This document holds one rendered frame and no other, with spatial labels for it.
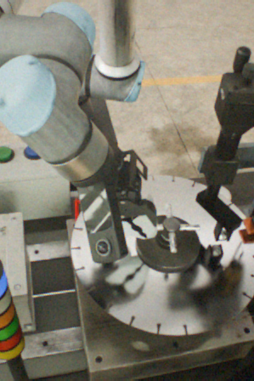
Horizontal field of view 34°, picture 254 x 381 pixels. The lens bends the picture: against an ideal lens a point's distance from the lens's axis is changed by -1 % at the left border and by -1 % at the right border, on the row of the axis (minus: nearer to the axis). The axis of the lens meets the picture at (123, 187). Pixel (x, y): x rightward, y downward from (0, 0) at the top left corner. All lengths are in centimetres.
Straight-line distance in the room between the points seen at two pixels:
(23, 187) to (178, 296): 43
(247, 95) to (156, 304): 34
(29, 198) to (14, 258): 23
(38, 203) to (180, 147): 150
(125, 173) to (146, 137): 182
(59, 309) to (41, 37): 55
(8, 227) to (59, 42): 41
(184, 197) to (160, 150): 154
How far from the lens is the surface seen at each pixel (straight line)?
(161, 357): 74
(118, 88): 110
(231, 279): 71
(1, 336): 54
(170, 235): 68
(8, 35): 53
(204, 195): 70
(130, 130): 243
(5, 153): 95
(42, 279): 91
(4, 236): 80
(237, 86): 55
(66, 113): 46
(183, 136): 244
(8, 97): 44
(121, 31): 99
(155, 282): 68
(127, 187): 57
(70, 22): 54
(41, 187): 93
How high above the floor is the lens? 154
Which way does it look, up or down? 47 degrees down
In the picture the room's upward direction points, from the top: 5 degrees clockwise
